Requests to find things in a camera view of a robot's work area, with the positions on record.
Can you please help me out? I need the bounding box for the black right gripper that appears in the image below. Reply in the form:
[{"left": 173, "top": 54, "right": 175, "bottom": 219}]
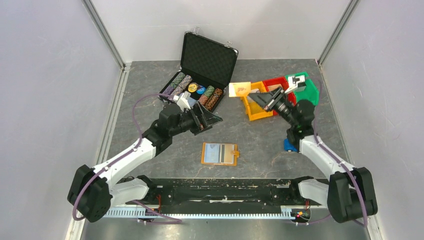
[{"left": 248, "top": 86, "right": 298, "bottom": 127}]

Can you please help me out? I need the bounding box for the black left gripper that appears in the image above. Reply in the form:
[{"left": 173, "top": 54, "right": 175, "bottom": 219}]
[{"left": 169, "top": 101, "right": 223, "bottom": 137}]

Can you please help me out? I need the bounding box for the yellow orange credit card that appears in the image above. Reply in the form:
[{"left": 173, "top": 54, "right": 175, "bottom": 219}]
[{"left": 228, "top": 81, "right": 252, "bottom": 98}]

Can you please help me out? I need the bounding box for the orange leather card holder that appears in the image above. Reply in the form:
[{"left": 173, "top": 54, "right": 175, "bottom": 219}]
[{"left": 200, "top": 142, "right": 240, "bottom": 166}]

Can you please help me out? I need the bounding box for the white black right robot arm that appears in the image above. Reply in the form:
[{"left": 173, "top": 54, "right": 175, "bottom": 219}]
[{"left": 248, "top": 87, "right": 378, "bottom": 227}]

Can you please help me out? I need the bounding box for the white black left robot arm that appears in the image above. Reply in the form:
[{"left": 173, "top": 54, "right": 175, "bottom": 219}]
[{"left": 67, "top": 103, "right": 223, "bottom": 223}]

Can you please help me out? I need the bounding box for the red plastic bin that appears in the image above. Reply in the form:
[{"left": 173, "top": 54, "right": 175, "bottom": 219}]
[{"left": 262, "top": 76, "right": 297, "bottom": 105}]

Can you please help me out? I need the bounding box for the blue dealer chip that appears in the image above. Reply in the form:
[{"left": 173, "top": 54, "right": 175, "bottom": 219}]
[{"left": 196, "top": 86, "right": 206, "bottom": 95}]

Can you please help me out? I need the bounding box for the yellow plastic bin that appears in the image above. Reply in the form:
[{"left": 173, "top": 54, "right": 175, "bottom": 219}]
[{"left": 241, "top": 81, "right": 273, "bottom": 121}]

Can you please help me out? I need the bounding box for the yellow dealer chip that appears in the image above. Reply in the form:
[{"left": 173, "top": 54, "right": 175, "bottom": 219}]
[{"left": 187, "top": 83, "right": 199, "bottom": 93}]

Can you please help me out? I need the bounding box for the green plastic bin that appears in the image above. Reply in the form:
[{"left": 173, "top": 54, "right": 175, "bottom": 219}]
[{"left": 285, "top": 71, "right": 320, "bottom": 106}]

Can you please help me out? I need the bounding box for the black poker chip case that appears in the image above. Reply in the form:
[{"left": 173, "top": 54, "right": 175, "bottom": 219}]
[{"left": 159, "top": 31, "right": 239, "bottom": 112}]

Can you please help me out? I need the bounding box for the blue orange toy truck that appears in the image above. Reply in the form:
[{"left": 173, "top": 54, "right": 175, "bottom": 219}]
[{"left": 283, "top": 138, "right": 299, "bottom": 153}]

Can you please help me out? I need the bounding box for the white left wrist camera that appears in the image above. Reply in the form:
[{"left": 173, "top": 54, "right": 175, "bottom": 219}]
[{"left": 171, "top": 91, "right": 192, "bottom": 112}]

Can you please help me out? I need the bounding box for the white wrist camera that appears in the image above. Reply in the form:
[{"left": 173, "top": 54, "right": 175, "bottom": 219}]
[
  {"left": 171, "top": 91, "right": 192, "bottom": 112},
  {"left": 285, "top": 75, "right": 306, "bottom": 95}
]

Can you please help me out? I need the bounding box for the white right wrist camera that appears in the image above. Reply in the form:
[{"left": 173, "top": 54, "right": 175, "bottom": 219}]
[{"left": 285, "top": 75, "right": 306, "bottom": 95}]

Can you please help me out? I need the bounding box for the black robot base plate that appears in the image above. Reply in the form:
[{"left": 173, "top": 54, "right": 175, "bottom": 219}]
[{"left": 140, "top": 178, "right": 318, "bottom": 215}]

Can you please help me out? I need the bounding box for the slotted aluminium cable duct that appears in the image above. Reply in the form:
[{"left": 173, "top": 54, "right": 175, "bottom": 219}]
[{"left": 103, "top": 206, "right": 295, "bottom": 220}]

